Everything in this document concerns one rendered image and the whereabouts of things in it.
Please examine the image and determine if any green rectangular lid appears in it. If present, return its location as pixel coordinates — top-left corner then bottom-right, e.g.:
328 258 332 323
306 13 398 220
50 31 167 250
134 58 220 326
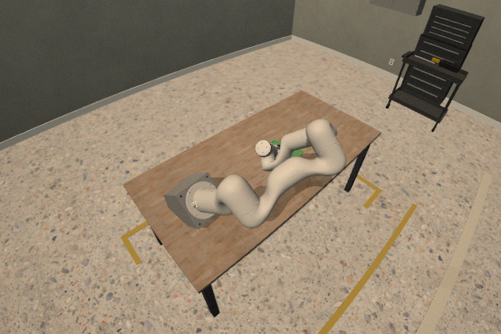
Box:
271 140 304 157

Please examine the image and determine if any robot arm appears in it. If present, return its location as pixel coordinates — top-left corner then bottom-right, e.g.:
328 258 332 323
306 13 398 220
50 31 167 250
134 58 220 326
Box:
186 119 346 228

